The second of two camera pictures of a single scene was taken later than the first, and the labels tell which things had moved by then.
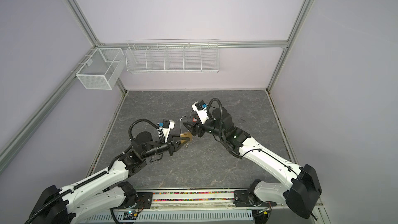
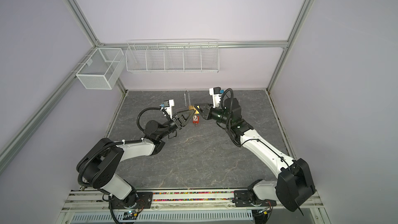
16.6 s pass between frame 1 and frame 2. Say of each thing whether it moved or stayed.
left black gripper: moved
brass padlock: moved
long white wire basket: stayed
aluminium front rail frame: stayed
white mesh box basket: stayed
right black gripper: moved
